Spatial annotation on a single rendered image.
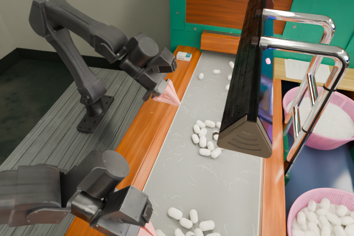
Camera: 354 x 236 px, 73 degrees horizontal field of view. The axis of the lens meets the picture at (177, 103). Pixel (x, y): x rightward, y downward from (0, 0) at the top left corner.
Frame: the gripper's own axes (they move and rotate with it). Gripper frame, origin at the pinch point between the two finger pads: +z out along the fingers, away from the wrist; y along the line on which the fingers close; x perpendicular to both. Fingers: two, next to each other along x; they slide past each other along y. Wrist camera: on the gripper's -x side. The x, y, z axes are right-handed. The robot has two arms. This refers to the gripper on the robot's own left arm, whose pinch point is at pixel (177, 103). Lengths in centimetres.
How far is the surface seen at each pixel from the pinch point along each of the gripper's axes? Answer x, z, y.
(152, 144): 10.0, 2.4, -10.1
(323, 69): -26, 42, 45
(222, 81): 1.9, 15.3, 29.8
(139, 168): 10.1, 2.2, -19.0
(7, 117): 162, -57, 36
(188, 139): 5.5, 11.1, -3.6
